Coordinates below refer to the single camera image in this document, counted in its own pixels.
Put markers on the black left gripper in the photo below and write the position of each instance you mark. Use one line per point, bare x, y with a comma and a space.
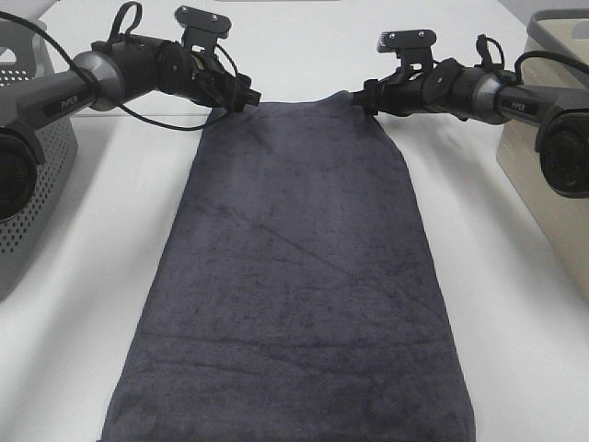
212, 86

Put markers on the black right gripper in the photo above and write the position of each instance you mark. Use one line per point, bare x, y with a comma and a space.
397, 95

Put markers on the dark grey towel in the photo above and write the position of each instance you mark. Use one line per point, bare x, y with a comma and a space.
296, 298

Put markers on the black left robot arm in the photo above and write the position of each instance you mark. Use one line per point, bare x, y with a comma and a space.
108, 76

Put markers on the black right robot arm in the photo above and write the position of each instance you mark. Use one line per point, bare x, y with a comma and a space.
560, 114

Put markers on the grey perforated plastic basket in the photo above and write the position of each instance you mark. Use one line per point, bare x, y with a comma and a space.
29, 190

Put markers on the beige basket with grey rim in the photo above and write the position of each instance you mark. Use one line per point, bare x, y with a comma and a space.
548, 165

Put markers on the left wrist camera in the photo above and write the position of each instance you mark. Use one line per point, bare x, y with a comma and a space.
201, 28

